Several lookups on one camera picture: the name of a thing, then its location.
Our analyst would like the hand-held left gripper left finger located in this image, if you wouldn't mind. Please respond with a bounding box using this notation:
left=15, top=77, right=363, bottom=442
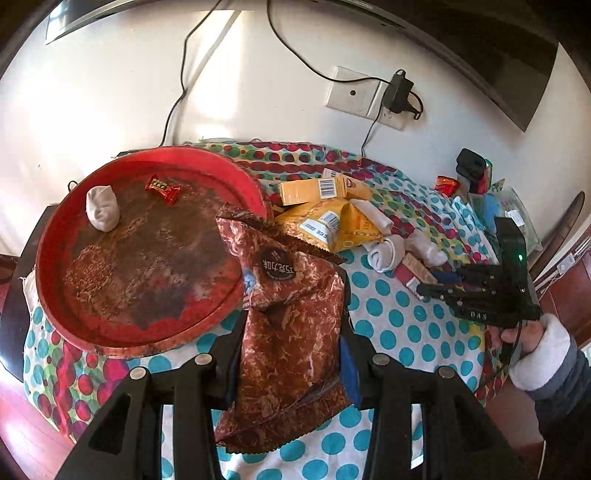
left=55, top=311, right=249, bottom=480

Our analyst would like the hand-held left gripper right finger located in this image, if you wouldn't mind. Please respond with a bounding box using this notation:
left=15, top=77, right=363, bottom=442
left=341, top=323, right=527, bottom=480

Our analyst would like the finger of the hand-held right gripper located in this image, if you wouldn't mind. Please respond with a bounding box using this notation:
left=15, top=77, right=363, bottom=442
left=417, top=285, right=467, bottom=310
left=436, top=265, right=502, bottom=289

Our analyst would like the brown snack bag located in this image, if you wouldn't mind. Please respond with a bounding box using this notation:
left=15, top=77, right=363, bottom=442
left=215, top=203, right=356, bottom=455

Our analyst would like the red round tray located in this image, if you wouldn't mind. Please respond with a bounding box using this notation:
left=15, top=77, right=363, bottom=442
left=34, top=145, right=273, bottom=361

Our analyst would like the person's right forearm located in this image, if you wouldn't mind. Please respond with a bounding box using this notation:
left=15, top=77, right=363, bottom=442
left=508, top=314, right=591, bottom=480

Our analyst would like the person's right hand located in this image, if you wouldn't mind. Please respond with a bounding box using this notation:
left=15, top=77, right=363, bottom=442
left=490, top=318, right=546, bottom=365

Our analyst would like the red and white box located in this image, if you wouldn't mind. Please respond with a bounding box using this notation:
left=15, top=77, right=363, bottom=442
left=392, top=253, right=438, bottom=291

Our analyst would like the polka dot tablecloth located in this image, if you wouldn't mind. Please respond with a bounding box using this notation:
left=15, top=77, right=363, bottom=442
left=23, top=138, right=509, bottom=480

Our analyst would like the clear plastic bag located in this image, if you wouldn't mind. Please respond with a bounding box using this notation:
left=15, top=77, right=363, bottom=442
left=489, top=185, right=543, bottom=252

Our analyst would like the red snack packet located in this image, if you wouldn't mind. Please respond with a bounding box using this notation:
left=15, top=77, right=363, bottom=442
left=433, top=175, right=461, bottom=197

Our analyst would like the green packet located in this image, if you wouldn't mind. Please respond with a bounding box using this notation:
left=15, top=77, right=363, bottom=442
left=480, top=159, right=496, bottom=195

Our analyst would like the yellow snack packet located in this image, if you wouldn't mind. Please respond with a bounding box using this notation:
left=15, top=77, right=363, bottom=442
left=274, top=198, right=384, bottom=254

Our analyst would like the black device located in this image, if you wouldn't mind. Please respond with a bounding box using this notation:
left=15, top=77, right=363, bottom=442
left=456, top=148, right=488, bottom=195

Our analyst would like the red candy wrapper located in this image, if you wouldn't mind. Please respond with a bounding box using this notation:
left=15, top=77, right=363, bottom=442
left=145, top=175, right=183, bottom=205

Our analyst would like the white balled sock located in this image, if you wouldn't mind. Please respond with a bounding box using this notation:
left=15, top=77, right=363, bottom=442
left=85, top=185, right=121, bottom=232

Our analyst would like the black power adapter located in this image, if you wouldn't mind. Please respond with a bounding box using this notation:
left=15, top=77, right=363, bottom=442
left=385, top=69, right=423, bottom=120

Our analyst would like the dark wooden table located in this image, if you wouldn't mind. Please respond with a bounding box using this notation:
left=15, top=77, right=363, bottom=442
left=0, top=203, right=541, bottom=457

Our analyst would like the thin black adapter cable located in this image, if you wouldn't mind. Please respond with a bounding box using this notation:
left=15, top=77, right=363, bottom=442
left=360, top=92, right=424, bottom=158

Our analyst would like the white wall socket plate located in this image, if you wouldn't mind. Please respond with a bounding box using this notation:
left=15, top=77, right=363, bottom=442
left=324, top=66, right=400, bottom=130

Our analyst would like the black television cable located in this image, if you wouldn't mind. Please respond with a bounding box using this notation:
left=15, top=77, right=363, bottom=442
left=159, top=0, right=225, bottom=146
left=267, top=0, right=393, bottom=86

